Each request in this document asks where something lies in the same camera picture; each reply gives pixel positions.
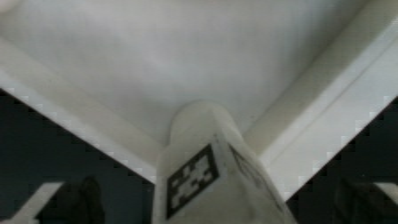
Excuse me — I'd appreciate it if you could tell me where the white table leg two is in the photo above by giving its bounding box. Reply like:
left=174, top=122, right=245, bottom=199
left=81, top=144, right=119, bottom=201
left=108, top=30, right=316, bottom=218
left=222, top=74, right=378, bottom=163
left=152, top=101, right=298, bottom=224

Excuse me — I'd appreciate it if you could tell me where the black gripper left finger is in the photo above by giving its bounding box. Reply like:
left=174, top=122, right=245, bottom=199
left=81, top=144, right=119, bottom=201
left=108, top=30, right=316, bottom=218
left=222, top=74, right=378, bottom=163
left=0, top=176, right=108, bottom=224

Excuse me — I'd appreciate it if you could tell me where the white square tabletop tray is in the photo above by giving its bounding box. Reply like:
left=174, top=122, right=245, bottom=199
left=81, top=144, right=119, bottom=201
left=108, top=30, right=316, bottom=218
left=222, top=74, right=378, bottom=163
left=0, top=0, right=398, bottom=194

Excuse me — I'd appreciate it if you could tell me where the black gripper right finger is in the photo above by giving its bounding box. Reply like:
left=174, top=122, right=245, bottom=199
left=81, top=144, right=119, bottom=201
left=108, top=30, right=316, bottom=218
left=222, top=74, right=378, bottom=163
left=332, top=179, right=398, bottom=224

